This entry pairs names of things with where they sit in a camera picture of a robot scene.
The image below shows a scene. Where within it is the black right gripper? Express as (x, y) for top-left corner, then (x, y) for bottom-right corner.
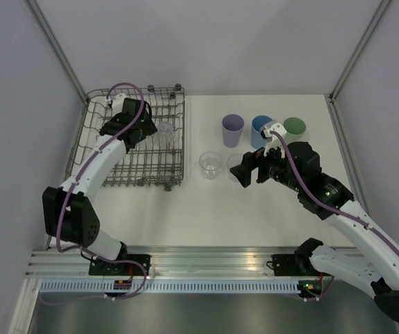
(230, 136), (304, 192)

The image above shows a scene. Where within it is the clear glass cup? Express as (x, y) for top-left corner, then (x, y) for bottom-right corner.
(199, 151), (222, 180)
(152, 121), (175, 150)
(227, 153), (243, 183)

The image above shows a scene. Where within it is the blue plastic cup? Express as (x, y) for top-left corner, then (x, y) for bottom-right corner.
(250, 115), (272, 150)

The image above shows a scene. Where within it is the lavender plastic cup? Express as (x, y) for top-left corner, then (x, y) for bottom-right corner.
(222, 114), (245, 148)

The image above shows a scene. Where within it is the green plastic cup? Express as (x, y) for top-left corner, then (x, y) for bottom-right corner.
(283, 117), (307, 144)

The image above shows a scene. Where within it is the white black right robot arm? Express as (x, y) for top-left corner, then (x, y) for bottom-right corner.
(230, 142), (399, 323)

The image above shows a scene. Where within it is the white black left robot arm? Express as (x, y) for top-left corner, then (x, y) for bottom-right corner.
(42, 94), (157, 276)

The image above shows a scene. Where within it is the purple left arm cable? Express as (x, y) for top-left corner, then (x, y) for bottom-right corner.
(55, 82), (147, 260)

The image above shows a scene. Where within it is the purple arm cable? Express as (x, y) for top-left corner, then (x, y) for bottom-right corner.
(55, 82), (147, 260)
(272, 131), (399, 303)

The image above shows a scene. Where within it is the grey wire dish rack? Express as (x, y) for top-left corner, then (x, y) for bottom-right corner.
(65, 83), (186, 191)

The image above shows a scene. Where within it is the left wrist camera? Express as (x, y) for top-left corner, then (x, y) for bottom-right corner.
(105, 93), (129, 112)

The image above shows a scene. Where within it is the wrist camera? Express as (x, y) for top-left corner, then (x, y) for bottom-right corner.
(260, 120), (287, 157)
(105, 93), (129, 112)

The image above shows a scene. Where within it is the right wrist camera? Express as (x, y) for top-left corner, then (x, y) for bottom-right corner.
(260, 120), (287, 157)

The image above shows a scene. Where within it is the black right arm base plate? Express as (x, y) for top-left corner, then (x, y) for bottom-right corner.
(270, 254), (304, 277)

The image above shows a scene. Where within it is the aluminium mounting rail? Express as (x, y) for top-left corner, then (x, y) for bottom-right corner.
(26, 246), (296, 280)

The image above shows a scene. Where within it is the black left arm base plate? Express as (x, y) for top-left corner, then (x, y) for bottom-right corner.
(88, 254), (151, 276)

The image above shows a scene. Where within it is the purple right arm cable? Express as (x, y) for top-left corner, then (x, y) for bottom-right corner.
(272, 131), (399, 303)

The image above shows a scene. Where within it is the white slotted cable duct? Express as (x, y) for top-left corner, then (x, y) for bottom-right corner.
(40, 279), (300, 294)

